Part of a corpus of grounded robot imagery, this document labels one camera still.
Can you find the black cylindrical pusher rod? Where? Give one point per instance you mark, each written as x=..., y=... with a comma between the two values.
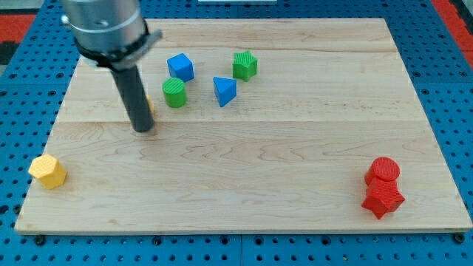
x=134, y=99

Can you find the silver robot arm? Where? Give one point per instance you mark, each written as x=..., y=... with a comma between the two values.
x=113, y=34

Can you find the yellow heart block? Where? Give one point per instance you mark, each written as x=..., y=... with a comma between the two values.
x=151, y=105

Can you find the yellow hexagon block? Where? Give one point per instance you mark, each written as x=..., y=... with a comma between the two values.
x=48, y=171

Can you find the green cylinder block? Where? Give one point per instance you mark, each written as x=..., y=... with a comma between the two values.
x=174, y=90

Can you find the blue cube block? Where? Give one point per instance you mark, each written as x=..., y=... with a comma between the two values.
x=180, y=66

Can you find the blue triangle block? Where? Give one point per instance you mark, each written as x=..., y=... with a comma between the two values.
x=225, y=90

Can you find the green star block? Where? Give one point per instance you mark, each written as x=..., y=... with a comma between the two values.
x=244, y=66

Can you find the wooden board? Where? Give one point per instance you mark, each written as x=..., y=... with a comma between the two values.
x=287, y=155

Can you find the red cylinder block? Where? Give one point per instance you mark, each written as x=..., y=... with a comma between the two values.
x=383, y=168

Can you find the red star block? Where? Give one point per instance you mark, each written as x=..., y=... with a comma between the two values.
x=382, y=197

